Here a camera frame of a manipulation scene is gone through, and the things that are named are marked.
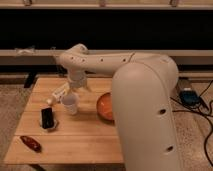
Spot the orange ceramic bowl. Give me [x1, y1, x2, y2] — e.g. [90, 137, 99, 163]
[96, 93, 114, 121]

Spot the small round saucer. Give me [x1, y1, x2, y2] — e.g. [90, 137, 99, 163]
[39, 119, 59, 132]

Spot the white plastic cup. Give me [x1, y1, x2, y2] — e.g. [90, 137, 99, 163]
[61, 93, 79, 115]

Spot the black rectangular object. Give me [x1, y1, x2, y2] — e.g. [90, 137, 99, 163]
[41, 108, 53, 127]

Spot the blue device on floor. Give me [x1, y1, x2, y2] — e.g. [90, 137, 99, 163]
[179, 88, 200, 106]

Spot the white horizontal rail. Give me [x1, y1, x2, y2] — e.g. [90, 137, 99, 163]
[0, 49, 213, 65]

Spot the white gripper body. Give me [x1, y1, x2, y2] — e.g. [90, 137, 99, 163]
[67, 70, 87, 89]

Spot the black floor cable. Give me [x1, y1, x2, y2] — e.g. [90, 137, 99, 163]
[170, 79, 213, 159]

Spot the dark red snack packet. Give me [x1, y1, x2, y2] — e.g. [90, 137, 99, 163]
[20, 136, 41, 152]

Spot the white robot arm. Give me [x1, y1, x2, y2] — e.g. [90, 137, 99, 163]
[59, 44, 183, 171]

